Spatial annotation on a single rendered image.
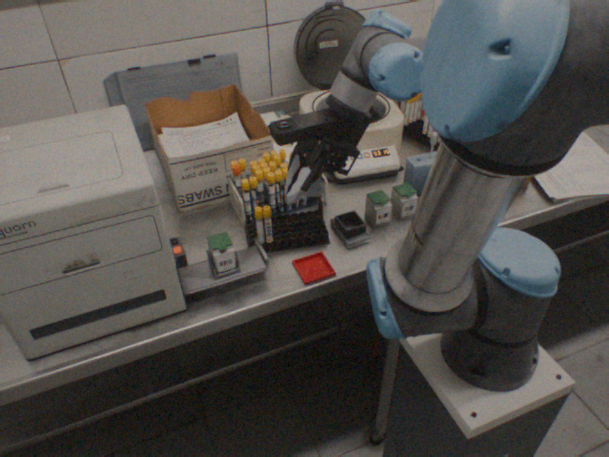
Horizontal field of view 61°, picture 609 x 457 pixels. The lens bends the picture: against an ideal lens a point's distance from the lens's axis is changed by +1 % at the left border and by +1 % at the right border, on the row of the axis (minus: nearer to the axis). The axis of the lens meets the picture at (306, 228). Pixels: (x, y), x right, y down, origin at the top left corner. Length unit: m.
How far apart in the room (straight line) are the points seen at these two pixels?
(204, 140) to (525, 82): 1.06
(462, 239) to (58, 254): 0.59
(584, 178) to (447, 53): 1.03
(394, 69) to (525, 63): 0.39
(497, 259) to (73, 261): 0.63
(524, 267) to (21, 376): 0.81
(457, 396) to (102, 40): 1.09
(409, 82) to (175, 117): 0.80
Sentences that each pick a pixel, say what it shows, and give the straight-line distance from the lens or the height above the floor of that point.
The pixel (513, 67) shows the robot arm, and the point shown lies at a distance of 0.37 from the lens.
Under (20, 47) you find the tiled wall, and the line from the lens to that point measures 1.39.
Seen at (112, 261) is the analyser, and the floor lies 1.04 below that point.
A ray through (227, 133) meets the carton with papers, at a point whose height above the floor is 0.94.
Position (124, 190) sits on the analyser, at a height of 1.17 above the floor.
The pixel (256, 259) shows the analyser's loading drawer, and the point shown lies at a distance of 1.02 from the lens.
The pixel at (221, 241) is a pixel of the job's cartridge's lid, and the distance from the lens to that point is 0.97.
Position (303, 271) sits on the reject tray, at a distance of 1.04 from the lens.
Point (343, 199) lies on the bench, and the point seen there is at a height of 0.87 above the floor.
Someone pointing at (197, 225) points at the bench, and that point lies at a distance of 1.18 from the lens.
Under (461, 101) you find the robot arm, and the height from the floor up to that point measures 1.45.
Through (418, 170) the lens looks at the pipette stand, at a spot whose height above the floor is 0.96.
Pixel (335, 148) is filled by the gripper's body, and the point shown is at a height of 1.15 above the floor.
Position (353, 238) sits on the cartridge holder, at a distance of 1.10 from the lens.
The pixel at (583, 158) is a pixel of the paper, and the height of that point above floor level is 0.89.
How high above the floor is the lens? 1.62
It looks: 41 degrees down
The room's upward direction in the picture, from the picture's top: 1 degrees counter-clockwise
